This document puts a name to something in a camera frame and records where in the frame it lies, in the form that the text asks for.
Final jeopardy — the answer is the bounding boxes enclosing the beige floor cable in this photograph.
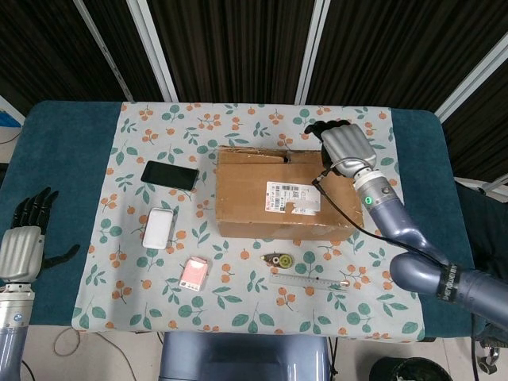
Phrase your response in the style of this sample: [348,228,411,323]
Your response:
[53,328,83,357]

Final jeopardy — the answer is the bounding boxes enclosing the brown cardboard box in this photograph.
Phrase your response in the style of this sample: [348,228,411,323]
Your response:
[214,144,365,242]

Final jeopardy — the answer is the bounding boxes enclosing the black waste bin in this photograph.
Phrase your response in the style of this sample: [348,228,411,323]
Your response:
[371,356,452,381]

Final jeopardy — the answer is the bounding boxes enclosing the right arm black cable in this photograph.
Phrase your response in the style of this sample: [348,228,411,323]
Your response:
[312,158,452,267]

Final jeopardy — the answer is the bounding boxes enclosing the white frame rail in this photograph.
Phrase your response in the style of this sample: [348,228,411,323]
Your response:
[454,177,508,196]

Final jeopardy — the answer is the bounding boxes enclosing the correction tape dispenser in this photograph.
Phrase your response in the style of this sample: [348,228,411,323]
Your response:
[260,252,294,270]

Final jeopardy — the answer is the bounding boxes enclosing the dark fabric bundle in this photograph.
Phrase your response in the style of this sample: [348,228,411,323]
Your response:
[456,184,508,275]

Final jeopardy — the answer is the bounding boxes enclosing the transparent plastic ruler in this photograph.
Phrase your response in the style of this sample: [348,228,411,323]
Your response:
[269,272,350,291]

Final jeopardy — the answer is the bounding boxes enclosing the black floor cables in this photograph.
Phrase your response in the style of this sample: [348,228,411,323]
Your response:
[97,332,164,381]

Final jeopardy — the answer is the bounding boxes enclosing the grey slim frame post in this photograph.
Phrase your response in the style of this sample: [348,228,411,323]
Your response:
[74,0,134,101]

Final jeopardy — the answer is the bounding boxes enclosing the black smartphone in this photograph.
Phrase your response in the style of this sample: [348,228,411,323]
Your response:
[141,160,200,191]

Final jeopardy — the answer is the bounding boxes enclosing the floral print tablecloth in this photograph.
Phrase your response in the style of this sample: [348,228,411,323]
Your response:
[71,101,425,342]

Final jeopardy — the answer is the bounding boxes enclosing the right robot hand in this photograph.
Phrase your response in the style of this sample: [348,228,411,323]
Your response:
[303,117,378,178]

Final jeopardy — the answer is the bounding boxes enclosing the teal table cover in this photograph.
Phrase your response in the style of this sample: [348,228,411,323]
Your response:
[0,98,487,341]

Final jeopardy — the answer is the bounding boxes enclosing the blue white rack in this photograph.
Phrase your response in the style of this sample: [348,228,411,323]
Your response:
[0,94,25,130]

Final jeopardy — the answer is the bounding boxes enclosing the white power bank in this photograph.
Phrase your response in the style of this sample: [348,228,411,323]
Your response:
[142,206,175,250]

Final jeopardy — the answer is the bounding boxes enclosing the metal clamp fitting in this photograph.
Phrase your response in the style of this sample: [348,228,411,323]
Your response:
[474,339,502,374]

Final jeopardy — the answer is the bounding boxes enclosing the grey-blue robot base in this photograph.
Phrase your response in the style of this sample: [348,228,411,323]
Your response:
[158,332,331,381]

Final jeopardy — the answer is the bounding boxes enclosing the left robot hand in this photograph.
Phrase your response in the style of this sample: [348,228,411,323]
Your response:
[0,187,81,285]

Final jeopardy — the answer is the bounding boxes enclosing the white double frame post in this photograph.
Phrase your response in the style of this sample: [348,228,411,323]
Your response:
[126,0,179,102]

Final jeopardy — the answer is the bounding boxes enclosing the pink tissue pack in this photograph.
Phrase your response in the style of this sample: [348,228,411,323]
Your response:
[178,256,210,293]

